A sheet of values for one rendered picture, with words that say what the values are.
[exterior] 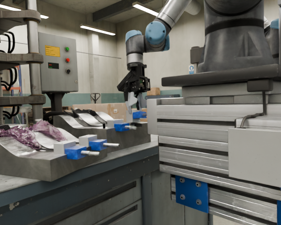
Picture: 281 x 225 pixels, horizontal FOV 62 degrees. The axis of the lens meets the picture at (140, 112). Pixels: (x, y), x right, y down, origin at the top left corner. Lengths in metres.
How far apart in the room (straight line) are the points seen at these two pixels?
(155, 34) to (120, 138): 0.41
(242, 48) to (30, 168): 0.56
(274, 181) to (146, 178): 0.75
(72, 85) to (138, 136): 0.95
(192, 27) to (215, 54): 7.89
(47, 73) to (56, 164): 1.15
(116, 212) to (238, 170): 0.68
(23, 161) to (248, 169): 0.54
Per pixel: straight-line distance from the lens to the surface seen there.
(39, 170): 0.65
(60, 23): 9.05
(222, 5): 0.46
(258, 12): 0.53
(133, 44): 1.03
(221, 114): 0.48
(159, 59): 8.89
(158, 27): 0.89
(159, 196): 1.16
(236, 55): 0.47
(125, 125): 0.88
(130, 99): 0.97
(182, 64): 8.34
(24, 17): 1.61
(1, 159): 0.75
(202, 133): 0.50
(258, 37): 0.51
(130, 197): 1.00
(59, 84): 1.76
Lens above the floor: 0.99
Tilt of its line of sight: 3 degrees down
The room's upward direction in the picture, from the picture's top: 2 degrees counter-clockwise
